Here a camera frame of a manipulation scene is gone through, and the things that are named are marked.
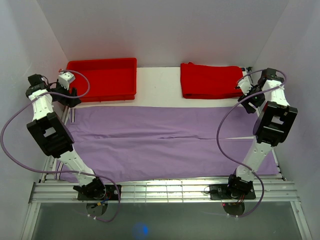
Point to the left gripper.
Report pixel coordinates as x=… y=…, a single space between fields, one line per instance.
x=71 y=102

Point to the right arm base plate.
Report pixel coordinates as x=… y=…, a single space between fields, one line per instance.
x=222 y=192

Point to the red plastic tray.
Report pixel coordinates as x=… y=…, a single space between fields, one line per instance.
x=110 y=79

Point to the aluminium frame rail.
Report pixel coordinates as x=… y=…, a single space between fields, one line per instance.
x=181 y=190

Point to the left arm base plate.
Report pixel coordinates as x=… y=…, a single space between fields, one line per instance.
x=109 y=192

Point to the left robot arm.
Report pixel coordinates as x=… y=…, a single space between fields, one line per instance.
x=51 y=134

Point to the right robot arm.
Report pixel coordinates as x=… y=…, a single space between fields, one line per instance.
x=271 y=128

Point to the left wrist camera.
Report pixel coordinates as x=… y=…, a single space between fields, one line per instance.
x=65 y=79

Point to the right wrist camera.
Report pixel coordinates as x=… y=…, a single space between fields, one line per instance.
x=244 y=85

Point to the purple trousers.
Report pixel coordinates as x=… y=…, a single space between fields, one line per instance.
x=135 y=143

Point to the folded red trousers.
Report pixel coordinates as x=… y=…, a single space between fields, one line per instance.
x=209 y=82

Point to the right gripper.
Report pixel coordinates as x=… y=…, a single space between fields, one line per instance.
x=249 y=109

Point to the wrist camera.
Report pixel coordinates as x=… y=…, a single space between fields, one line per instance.
x=244 y=85
x=65 y=79

